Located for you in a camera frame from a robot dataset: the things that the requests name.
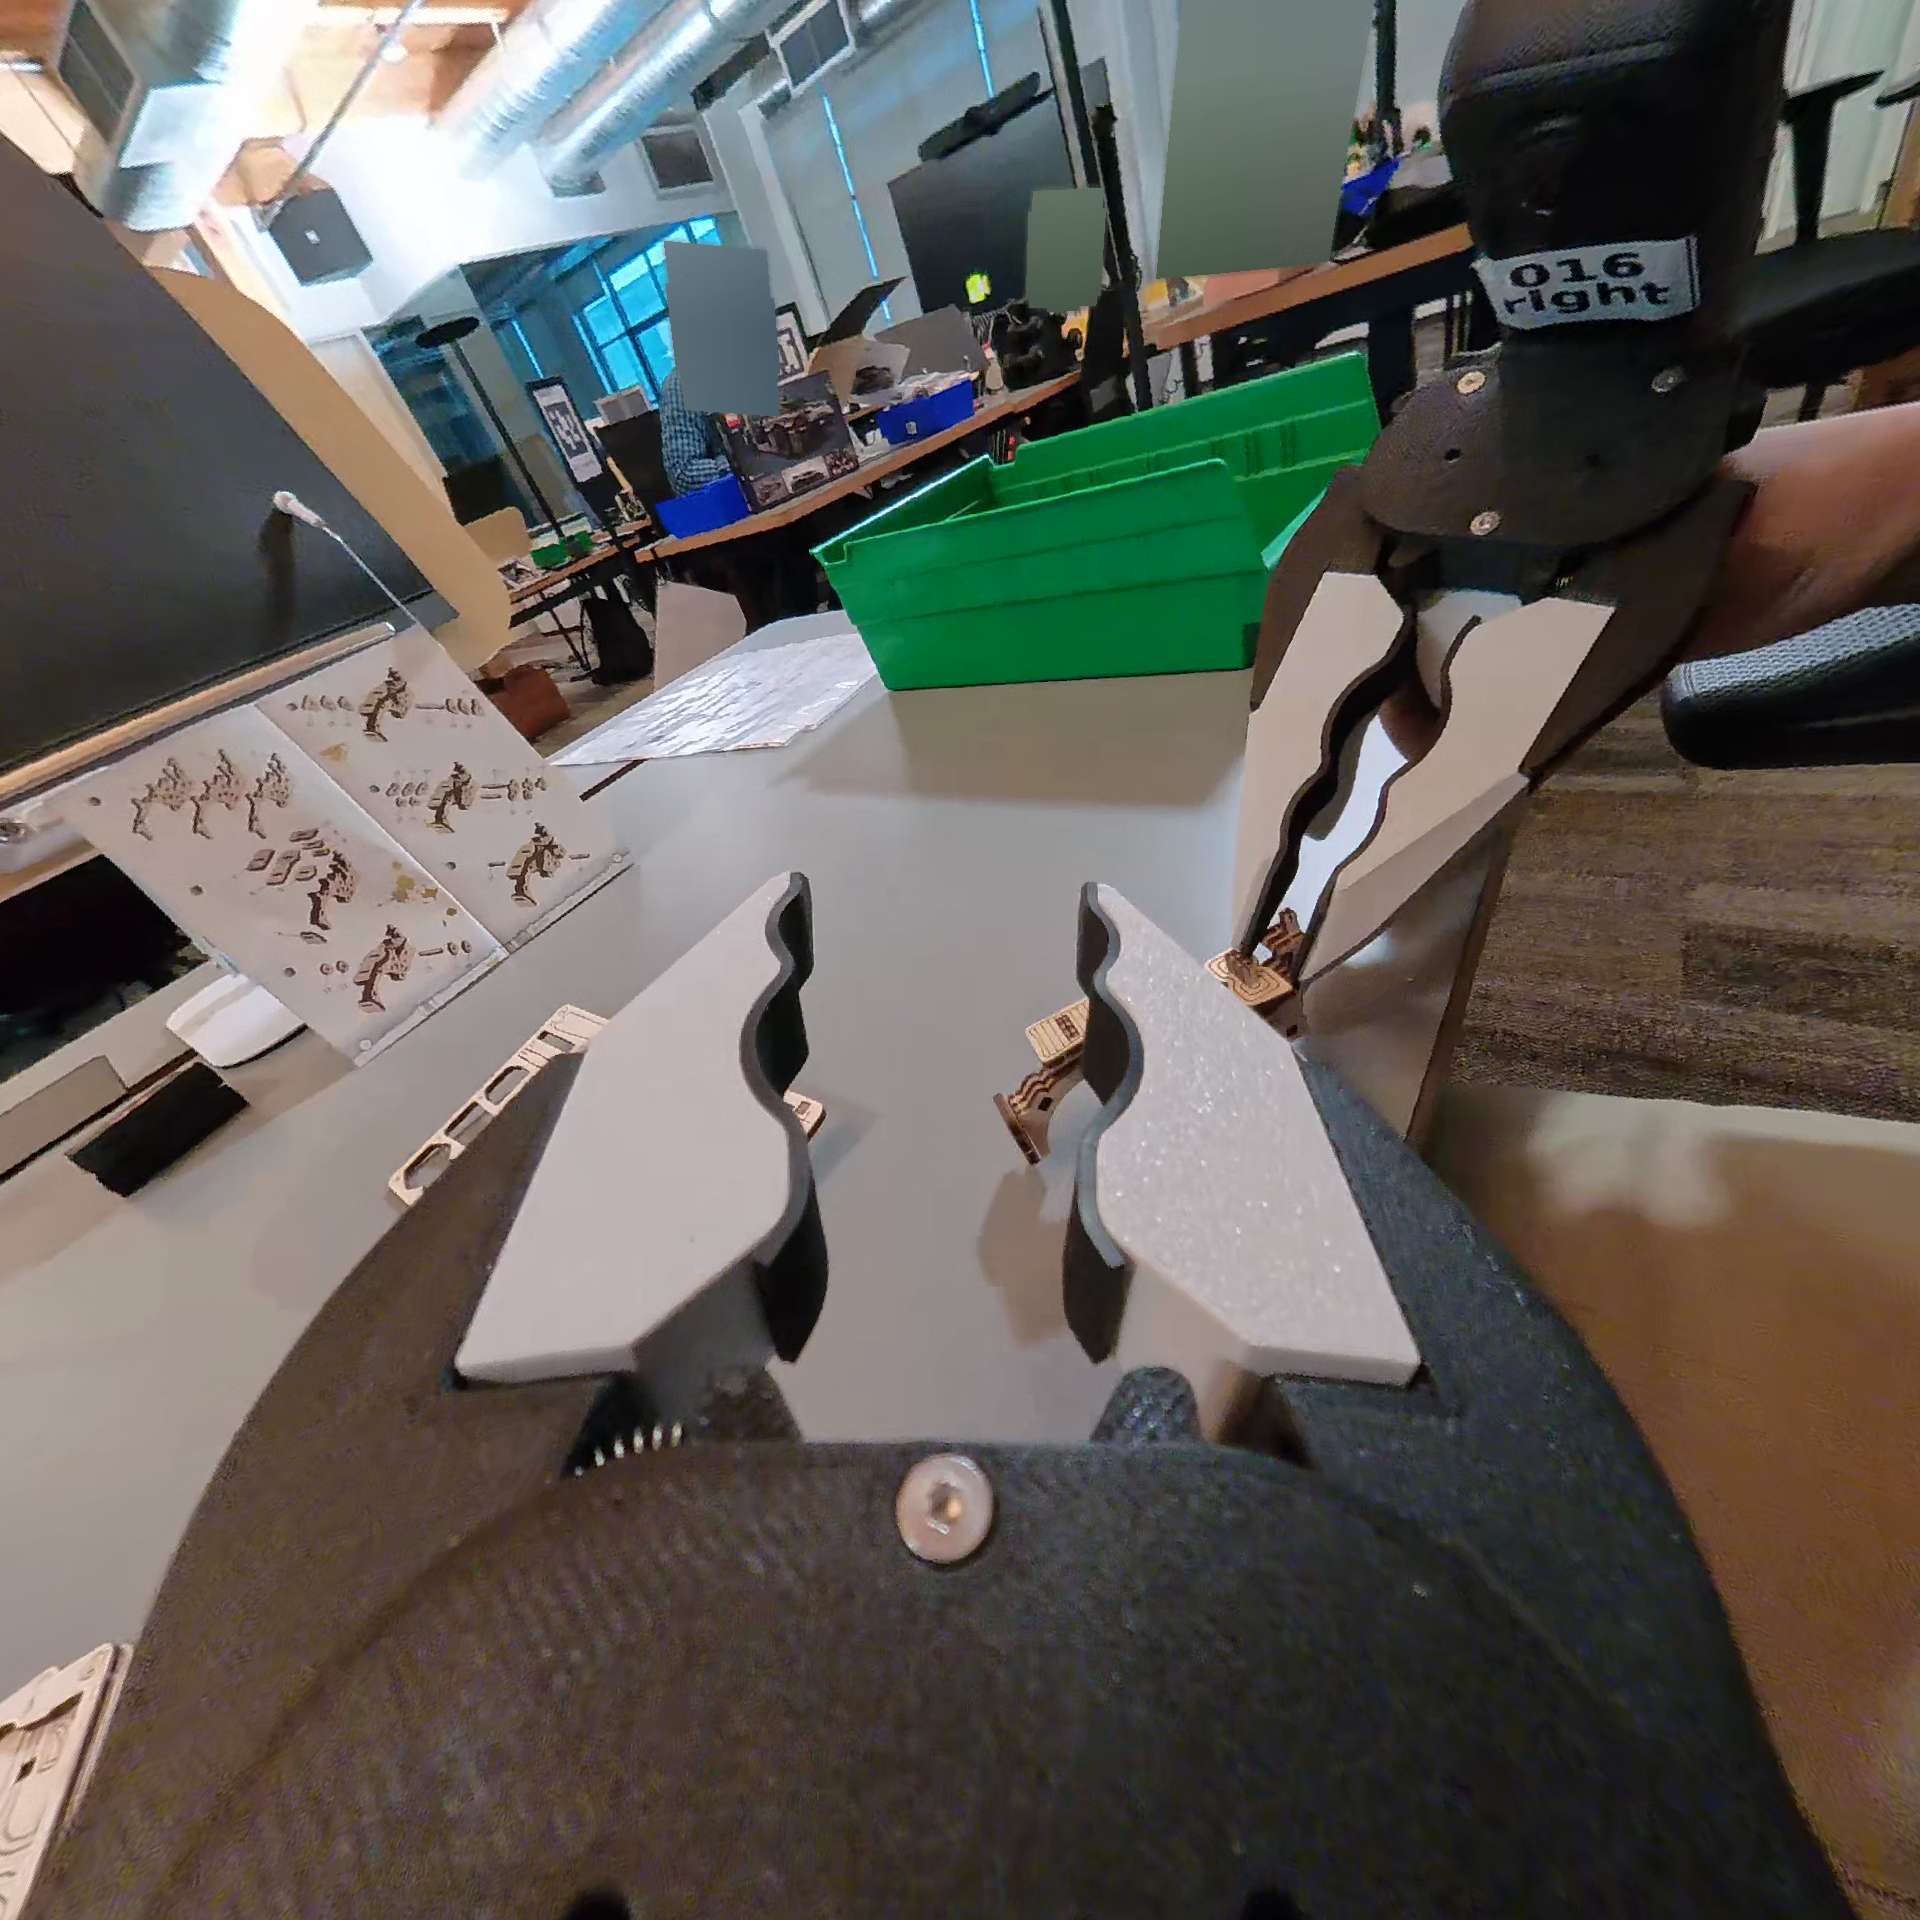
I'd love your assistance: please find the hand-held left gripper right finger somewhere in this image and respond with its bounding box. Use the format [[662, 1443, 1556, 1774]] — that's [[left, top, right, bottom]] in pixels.
[[1058, 882, 1425, 1385]]

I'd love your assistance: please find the black office chair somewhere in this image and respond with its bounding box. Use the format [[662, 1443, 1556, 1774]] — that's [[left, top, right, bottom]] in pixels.
[[1739, 67, 1920, 425]]

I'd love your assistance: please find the black chair armrest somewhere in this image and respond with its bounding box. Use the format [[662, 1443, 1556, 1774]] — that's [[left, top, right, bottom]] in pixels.
[[1660, 607, 1920, 772]]

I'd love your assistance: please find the person's right hand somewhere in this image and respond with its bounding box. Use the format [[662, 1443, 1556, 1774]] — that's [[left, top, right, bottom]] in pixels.
[[1642, 408, 1920, 678]]

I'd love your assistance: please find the cut-out wooden frame sheet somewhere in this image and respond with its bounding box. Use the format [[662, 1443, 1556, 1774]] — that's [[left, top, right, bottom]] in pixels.
[[383, 1002, 610, 1212]]

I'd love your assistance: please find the black floor lamp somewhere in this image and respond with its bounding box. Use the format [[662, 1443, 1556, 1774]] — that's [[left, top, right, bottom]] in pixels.
[[413, 312, 559, 550]]

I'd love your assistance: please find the grey desk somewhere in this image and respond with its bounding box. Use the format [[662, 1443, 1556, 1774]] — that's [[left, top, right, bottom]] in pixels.
[[0, 609, 1517, 1706]]

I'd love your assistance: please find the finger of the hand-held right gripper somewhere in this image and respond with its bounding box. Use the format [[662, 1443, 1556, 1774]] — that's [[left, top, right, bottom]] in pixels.
[[1293, 598, 1619, 985], [1229, 567, 1425, 963]]

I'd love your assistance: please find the black backpack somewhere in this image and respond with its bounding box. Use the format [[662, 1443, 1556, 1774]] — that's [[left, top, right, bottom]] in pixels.
[[582, 591, 658, 689]]

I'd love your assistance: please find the large black monitor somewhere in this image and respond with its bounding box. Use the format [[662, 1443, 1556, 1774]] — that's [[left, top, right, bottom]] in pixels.
[[0, 136, 465, 825]]

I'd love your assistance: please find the black flat block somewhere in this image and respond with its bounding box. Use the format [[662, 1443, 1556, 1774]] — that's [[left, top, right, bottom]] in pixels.
[[67, 1057, 252, 1198]]

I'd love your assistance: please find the tan board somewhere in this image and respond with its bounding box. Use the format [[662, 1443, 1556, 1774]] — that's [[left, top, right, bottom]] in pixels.
[[146, 267, 514, 670]]

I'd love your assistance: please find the background wooden table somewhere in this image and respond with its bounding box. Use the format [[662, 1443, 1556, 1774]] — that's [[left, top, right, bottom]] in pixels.
[[638, 374, 1086, 567], [1135, 222, 1481, 359]]

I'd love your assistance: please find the white patterned sheet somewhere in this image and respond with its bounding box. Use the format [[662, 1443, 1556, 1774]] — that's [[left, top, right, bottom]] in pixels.
[[551, 632, 885, 770]]

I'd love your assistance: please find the white monitor stand base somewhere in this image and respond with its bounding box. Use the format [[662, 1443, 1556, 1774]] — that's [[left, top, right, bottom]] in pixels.
[[162, 972, 313, 1070]]

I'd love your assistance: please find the green plastic bin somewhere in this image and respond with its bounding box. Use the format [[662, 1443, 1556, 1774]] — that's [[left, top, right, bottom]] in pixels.
[[982, 353, 1386, 578], [809, 456, 1273, 696]]

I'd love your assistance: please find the background black monitor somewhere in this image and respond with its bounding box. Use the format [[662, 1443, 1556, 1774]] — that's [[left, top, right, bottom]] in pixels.
[[886, 105, 1119, 320]]

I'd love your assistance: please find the black ceiling speaker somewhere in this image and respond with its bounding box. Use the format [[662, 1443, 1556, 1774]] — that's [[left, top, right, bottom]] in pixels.
[[268, 177, 375, 288]]

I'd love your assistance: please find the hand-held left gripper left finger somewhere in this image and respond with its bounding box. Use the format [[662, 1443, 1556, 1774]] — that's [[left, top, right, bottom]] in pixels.
[[454, 874, 831, 1383]]

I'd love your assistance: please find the wooden model assembly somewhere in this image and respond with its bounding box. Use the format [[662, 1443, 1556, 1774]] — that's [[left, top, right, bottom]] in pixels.
[[1207, 913, 1310, 1041]]

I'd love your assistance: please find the silver ventilation duct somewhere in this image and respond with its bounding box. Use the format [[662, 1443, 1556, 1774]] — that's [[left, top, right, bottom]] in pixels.
[[449, 0, 903, 201]]

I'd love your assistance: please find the engraved wooden puzzle sheet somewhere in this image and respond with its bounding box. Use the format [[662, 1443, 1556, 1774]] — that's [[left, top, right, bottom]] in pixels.
[[0, 1642, 135, 1920]]

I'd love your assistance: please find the brown wooden model piece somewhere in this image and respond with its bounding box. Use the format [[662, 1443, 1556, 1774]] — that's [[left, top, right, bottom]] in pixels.
[[997, 996, 1115, 1168]]

